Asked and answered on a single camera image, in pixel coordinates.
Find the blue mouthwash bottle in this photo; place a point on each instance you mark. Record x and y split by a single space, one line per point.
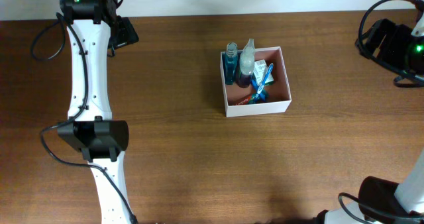
231 62

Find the red green toothpaste tube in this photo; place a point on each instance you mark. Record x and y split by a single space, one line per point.
248 100

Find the blue disposable razor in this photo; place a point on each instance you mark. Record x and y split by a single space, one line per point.
263 95

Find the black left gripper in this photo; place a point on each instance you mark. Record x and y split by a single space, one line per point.
126 32

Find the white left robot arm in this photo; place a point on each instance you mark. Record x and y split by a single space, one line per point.
95 31

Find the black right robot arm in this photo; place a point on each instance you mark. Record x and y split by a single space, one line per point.
379 200

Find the green white soap box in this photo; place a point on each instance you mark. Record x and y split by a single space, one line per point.
260 68

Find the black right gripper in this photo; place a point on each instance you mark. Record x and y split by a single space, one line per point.
377 38

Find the clear purple spray bottle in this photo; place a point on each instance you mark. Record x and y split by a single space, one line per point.
246 64

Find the blue white toothbrush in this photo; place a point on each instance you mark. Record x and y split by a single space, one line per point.
262 84

